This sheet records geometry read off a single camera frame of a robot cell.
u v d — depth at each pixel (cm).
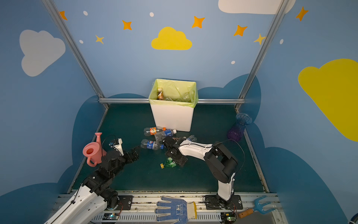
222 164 48
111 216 71
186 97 98
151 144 93
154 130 99
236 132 104
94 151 82
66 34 78
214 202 75
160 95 101
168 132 98
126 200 75
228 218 71
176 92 101
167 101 83
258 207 73
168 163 86
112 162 57
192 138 95
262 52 87
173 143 68
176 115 91
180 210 72
